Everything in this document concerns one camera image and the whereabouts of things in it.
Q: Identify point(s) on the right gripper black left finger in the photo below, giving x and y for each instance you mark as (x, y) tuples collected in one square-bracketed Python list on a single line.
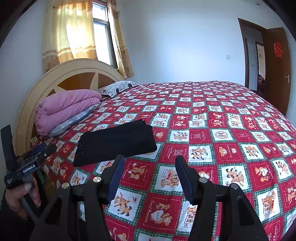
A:
[(76, 212)]

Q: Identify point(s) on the brown wooden door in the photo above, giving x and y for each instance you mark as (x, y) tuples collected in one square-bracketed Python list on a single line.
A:
[(278, 70)]

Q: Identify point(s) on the black pants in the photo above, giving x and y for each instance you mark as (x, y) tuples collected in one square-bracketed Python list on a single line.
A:
[(129, 139)]

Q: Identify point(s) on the cream wooden headboard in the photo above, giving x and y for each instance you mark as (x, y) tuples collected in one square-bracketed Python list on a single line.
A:
[(74, 74)]

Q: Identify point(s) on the yellow curtain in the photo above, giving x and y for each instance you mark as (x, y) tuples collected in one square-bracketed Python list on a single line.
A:
[(68, 33)]

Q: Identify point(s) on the person left hand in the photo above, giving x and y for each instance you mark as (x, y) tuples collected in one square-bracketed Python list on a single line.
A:
[(12, 197)]

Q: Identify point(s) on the red patchwork bedspread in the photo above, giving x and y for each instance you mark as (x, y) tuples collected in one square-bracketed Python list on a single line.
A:
[(223, 130)]

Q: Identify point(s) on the grey patterned pillow under quilt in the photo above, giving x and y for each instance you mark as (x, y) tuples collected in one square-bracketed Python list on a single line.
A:
[(62, 127)]

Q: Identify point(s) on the window with frame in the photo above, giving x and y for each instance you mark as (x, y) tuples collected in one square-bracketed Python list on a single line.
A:
[(102, 34)]

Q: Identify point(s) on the pink folded quilt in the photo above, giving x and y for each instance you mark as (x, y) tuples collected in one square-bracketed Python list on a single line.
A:
[(59, 107)]

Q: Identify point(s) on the red door decoration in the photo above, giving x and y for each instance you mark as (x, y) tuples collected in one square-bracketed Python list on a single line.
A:
[(277, 50)]

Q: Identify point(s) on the white patterned pillow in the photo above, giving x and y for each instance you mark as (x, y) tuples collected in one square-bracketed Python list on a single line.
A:
[(115, 88)]

